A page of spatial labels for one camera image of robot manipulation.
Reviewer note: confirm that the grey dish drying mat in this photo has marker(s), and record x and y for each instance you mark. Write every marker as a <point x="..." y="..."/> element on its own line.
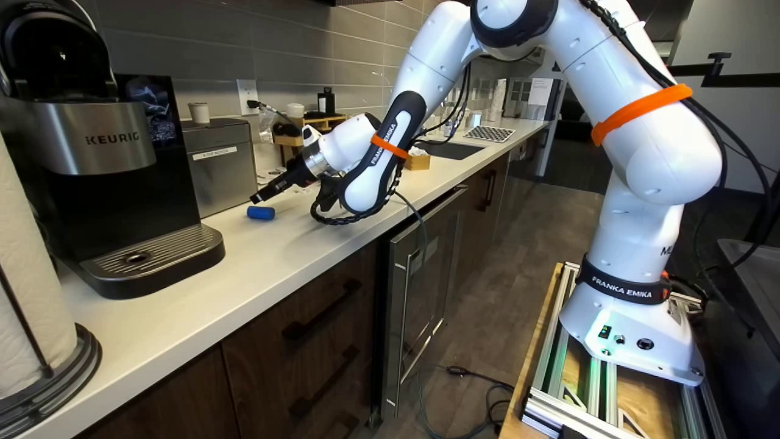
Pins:
<point x="491" y="133"/>

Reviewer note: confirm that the wooden counter organizer rack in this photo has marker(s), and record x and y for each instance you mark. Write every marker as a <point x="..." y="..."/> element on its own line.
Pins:
<point x="288" y="138"/>

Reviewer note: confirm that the dark wood door cabinet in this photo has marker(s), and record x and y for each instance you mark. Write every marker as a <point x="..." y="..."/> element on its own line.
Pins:
<point x="488" y="203"/>

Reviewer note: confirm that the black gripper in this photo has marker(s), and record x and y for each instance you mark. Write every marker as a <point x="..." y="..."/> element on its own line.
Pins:
<point x="303" y="171"/>

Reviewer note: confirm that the black silver Keurig coffeemaker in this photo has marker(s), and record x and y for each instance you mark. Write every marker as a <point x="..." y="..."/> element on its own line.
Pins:
<point x="99" y="147"/>

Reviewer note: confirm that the small white cup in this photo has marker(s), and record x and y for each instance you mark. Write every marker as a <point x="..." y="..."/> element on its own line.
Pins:
<point x="293" y="108"/>

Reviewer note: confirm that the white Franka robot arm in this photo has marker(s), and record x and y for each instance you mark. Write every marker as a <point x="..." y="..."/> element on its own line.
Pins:
<point x="649" y="161"/>

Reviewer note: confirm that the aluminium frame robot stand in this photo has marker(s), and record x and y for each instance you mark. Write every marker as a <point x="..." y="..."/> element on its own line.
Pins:
<point x="570" y="392"/>

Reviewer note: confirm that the dark undermount sink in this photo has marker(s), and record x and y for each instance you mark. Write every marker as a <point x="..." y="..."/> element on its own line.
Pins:
<point x="454" y="149"/>

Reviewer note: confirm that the black desk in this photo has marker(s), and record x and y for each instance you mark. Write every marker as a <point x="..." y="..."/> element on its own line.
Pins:
<point x="747" y="367"/>

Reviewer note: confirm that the black canister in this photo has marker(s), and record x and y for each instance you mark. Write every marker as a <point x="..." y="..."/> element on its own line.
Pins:
<point x="326" y="100"/>

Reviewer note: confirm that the blue cylindrical block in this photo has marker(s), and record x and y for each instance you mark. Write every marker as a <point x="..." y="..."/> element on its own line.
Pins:
<point x="263" y="213"/>

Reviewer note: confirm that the stainless steel counter box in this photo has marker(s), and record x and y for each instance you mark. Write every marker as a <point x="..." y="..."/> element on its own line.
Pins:
<point x="220" y="168"/>

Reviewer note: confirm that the black horizontal bar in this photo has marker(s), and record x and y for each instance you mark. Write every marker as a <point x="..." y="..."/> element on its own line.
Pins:
<point x="756" y="78"/>

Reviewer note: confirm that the white coffee pod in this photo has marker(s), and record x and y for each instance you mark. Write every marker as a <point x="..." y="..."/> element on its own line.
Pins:
<point x="198" y="113"/>

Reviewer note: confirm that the dark wood drawer cabinet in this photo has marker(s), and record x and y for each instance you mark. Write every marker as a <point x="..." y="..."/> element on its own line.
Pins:
<point x="246" y="367"/>

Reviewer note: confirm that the white paper towel roll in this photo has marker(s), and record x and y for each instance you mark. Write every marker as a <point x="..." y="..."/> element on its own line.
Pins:
<point x="26" y="285"/>

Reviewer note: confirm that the stainless steel dishwasher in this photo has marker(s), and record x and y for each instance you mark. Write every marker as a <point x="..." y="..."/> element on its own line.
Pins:
<point x="424" y="285"/>

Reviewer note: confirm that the white wall outlet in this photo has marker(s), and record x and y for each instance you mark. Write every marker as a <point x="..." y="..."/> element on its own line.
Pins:
<point x="248" y="88"/>

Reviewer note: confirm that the wooden packet box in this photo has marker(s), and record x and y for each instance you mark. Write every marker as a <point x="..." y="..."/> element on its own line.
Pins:
<point x="421" y="161"/>

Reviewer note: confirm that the grey paper towel holder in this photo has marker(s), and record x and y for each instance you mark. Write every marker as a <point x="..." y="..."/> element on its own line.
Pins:
<point x="75" y="367"/>

